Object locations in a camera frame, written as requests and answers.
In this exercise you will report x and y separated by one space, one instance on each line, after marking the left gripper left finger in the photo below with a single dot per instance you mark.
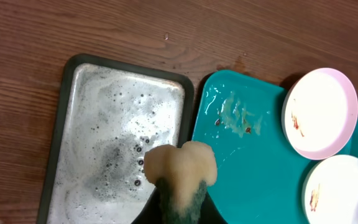
151 213

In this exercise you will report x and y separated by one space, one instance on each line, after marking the pink-rimmed white plate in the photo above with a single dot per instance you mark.
319 113

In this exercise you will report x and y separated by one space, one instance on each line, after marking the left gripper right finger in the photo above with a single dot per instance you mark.
209 214

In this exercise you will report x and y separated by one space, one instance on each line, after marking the teal plastic serving tray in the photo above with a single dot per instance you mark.
260 175

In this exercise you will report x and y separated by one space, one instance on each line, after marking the green and yellow sponge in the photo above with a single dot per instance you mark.
181 176

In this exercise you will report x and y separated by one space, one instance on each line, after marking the black tray with soapy water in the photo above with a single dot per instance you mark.
109 115

